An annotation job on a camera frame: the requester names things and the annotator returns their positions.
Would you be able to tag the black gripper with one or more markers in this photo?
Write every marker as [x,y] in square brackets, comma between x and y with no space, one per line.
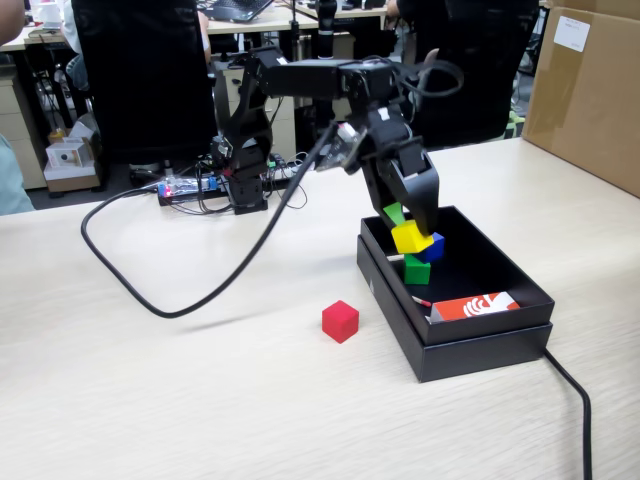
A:
[390,142]

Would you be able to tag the yellow wooden cube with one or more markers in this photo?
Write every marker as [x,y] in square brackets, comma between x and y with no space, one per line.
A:
[411,239]

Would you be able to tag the blue wooden cube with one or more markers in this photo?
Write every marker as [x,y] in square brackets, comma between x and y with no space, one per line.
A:
[436,250]

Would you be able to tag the green wooden cube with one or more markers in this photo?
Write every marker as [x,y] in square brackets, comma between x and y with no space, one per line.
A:
[417,274]

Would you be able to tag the red wooden cube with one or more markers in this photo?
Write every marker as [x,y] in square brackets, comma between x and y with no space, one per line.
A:
[340,322]

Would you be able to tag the bare person forearm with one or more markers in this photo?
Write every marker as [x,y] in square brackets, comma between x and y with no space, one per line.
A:
[9,20]

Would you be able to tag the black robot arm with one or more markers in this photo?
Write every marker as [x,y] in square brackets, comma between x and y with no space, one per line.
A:
[300,77]

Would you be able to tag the black cardboard box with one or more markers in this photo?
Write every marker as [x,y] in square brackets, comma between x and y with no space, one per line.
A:
[475,270]

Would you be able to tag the black open box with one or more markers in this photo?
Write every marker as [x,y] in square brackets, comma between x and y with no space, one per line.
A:
[480,357]

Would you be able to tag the large brown cardboard box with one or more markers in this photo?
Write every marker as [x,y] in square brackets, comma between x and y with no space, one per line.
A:
[590,110]

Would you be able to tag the small open cardboard box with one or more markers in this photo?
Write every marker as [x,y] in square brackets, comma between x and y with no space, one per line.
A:
[70,182]

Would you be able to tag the white orange product box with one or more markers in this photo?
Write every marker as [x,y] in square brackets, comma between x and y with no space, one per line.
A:
[65,157]

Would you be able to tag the white stick red tip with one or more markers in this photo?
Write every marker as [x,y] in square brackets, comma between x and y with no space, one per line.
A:
[395,257]
[422,301]

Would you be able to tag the orange white card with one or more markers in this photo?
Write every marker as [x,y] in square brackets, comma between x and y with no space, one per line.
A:
[455,310]

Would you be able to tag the green black floor item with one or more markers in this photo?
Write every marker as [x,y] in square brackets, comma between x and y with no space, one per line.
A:
[515,127]

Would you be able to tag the black office chair with armrest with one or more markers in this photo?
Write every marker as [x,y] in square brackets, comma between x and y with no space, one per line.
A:
[490,75]

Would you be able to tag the narrow beige cabinet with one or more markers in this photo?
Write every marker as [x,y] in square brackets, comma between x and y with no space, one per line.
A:
[345,45]

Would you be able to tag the black pole white bands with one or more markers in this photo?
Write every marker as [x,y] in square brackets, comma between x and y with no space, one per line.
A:
[325,30]

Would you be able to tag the person in dark clothes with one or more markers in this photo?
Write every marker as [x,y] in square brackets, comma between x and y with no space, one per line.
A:
[400,7]

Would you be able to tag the beige cabinet with lock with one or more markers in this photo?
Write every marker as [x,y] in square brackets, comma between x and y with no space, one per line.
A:
[225,85]

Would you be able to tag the controller board pink light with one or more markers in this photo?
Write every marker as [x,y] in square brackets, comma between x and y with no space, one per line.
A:
[185,186]

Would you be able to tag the beige office desk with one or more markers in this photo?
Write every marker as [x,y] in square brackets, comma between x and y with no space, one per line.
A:
[270,22]

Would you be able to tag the black laptop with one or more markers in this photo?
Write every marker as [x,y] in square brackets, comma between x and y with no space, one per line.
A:
[235,9]

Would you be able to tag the black mesh office chair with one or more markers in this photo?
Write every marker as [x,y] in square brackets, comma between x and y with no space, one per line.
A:
[145,75]

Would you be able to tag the person in white shirt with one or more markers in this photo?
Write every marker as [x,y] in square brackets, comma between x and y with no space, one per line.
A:
[75,70]

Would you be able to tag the person in teal shirt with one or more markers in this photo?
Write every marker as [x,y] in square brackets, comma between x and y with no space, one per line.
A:
[12,185]

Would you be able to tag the beige desk with clutter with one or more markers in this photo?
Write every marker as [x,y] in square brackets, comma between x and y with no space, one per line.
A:
[45,41]

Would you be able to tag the beige three drawer cabinet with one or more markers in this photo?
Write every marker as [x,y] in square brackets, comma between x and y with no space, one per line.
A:
[20,110]

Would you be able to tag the white container pink label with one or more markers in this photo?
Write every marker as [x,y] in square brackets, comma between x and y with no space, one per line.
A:
[50,15]

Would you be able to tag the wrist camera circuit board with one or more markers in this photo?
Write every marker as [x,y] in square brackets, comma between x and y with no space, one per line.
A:
[342,145]

